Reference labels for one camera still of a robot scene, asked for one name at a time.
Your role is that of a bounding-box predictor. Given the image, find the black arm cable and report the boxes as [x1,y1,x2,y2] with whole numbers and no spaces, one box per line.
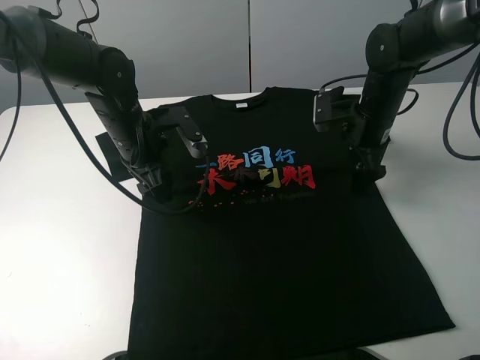
[318,0,480,161]
[0,0,211,217]

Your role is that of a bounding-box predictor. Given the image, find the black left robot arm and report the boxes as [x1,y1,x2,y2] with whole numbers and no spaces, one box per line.
[1,6,169,215]

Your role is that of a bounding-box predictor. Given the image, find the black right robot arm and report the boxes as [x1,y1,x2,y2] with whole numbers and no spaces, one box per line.
[352,1,479,190]

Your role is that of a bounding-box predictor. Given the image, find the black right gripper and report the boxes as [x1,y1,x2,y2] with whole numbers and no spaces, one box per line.
[350,144,386,191]

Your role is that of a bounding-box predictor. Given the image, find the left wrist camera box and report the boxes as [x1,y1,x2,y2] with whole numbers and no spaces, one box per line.
[156,106,208,159]

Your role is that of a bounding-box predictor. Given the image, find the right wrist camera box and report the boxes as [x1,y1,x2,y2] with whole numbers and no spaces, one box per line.
[313,86,361,133]

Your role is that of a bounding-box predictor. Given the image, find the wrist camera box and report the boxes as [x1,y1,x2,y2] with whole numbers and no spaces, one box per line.
[313,86,361,133]
[156,106,208,159]

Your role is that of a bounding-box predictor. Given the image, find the black printed t-shirt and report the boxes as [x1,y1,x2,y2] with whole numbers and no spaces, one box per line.
[94,86,458,360]

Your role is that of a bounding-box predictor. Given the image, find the black robot base front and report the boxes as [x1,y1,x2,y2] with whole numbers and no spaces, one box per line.
[102,348,384,359]

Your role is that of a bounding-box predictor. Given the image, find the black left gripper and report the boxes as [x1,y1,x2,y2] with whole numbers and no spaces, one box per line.
[127,160,169,204]

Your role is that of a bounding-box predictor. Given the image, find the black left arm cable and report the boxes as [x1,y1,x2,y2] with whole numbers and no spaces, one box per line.
[0,0,211,217]

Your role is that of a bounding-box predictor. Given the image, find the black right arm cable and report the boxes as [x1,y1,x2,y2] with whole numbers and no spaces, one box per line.
[318,0,480,161]

